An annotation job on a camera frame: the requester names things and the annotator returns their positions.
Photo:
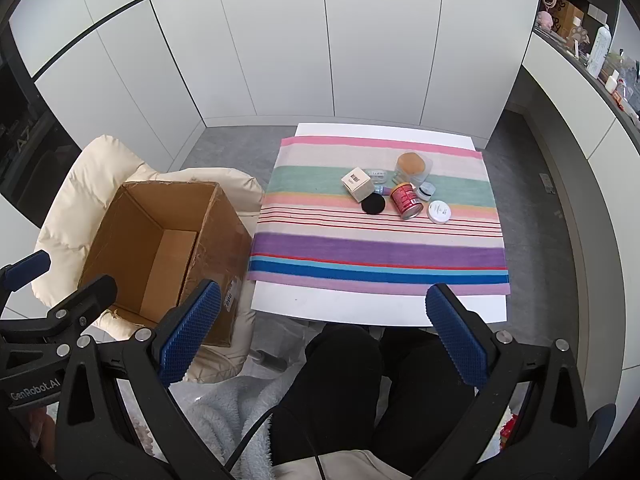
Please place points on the person's legs in black trousers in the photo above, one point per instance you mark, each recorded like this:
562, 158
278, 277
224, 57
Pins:
340, 390

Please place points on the pink plush toy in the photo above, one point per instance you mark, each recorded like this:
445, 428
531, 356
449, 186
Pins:
544, 20

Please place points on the white round lid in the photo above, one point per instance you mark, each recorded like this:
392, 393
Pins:
439, 211

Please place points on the striped colourful cloth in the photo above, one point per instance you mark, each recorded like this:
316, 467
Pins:
375, 255

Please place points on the brown printed box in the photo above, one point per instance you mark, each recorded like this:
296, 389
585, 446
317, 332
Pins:
567, 16

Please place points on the small white candle jar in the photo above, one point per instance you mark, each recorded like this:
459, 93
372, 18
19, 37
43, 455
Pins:
611, 82

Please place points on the small clear plastic case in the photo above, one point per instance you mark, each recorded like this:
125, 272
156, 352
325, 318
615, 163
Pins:
377, 176

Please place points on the grey metal table foot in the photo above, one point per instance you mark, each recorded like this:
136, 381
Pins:
270, 361

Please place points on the black round lid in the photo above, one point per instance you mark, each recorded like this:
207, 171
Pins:
373, 204

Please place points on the brown cardboard box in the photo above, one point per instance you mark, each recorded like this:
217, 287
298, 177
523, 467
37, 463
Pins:
150, 220

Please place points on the translucent square plastic container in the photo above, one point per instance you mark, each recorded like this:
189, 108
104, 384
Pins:
428, 167

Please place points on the floor socket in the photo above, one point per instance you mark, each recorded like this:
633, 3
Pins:
548, 183

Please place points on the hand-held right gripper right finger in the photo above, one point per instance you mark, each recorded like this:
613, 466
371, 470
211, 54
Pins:
455, 340

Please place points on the tall white bottle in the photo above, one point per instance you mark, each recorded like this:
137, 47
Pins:
599, 50

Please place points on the grey fluffy rug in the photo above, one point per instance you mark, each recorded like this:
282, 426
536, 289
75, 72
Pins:
225, 420

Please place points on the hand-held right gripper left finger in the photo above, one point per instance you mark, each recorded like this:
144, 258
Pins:
192, 332

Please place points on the small blue white jar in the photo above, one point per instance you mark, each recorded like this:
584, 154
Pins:
426, 192

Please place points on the paw-shaped ornament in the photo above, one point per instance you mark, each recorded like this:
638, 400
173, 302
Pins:
579, 35

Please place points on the orange round object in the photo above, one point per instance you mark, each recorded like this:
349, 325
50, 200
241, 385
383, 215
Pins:
410, 162

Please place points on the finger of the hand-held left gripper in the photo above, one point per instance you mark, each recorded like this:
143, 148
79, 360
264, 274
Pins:
27, 266
95, 292

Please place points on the red pink small toy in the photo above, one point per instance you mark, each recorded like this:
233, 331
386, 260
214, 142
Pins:
405, 201

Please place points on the small beige cube box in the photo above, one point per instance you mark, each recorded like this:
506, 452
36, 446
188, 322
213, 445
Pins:
357, 185

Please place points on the white table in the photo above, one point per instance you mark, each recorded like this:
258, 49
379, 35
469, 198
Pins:
350, 307

